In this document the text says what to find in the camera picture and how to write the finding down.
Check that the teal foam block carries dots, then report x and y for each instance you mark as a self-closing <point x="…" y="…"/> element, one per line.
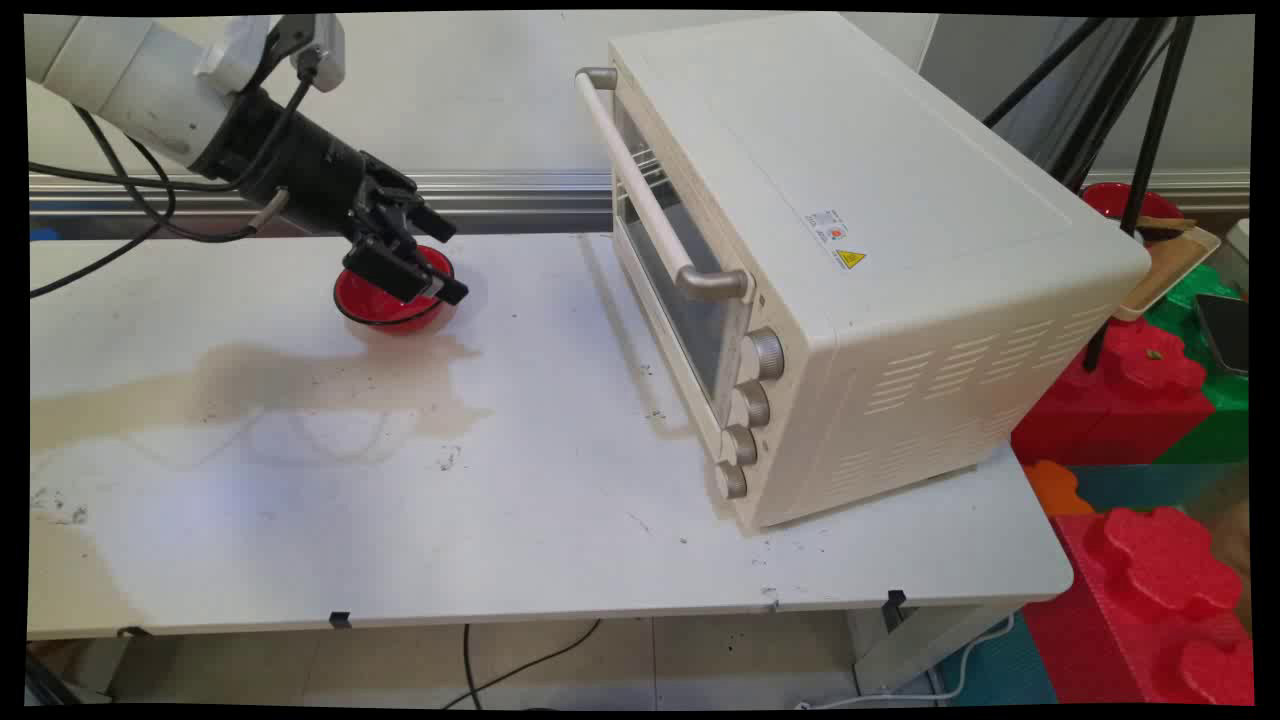
<point x="1140" y="486"/>

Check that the silver oven knob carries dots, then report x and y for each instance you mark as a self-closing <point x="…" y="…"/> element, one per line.
<point x="765" y="354"/>
<point x="751" y="405"/>
<point x="731" y="481"/>
<point x="741" y="445"/>

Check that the cream toaster oven body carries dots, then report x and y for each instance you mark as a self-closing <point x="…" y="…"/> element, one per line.
<point x="850" y="150"/>

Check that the black tablet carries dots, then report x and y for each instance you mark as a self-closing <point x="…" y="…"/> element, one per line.
<point x="1228" y="332"/>

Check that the teal foam floor mat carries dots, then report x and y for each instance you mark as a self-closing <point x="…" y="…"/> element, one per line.
<point x="1000" y="665"/>

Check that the green foam block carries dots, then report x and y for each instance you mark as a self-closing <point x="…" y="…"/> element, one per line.
<point x="1222" y="430"/>

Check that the warning sticker label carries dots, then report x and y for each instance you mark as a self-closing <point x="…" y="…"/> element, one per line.
<point x="830" y="230"/>

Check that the large red foam block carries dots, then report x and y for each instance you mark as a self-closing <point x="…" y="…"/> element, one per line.
<point x="1150" y="562"/>

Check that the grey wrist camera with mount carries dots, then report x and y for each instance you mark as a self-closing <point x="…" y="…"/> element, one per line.
<point x="305" y="45"/>

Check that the red bowl with black rim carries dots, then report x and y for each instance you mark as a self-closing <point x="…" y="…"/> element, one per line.
<point x="370" y="302"/>

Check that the beige wooden tray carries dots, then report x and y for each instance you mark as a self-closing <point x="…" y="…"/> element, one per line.
<point x="1170" y="268"/>

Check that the black tripod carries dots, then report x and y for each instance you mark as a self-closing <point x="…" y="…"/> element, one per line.
<point x="1142" y="170"/>

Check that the small red foam block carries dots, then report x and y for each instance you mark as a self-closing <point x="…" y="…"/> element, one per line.
<point x="1120" y="410"/>

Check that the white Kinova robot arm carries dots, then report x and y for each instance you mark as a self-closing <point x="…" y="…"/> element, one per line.
<point x="120" y="70"/>

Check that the small blue object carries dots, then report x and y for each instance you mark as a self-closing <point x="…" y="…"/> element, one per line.
<point x="42" y="234"/>

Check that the aluminium wall rail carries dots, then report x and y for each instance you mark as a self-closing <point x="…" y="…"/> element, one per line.
<point x="500" y="195"/>

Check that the orange foam block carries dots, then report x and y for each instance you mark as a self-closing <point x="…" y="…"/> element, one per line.
<point x="1055" y="490"/>

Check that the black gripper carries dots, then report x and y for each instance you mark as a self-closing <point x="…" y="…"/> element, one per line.
<point x="300" y="170"/>

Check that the wooden spoon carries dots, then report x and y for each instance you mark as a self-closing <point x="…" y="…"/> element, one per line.
<point x="1168" y="226"/>

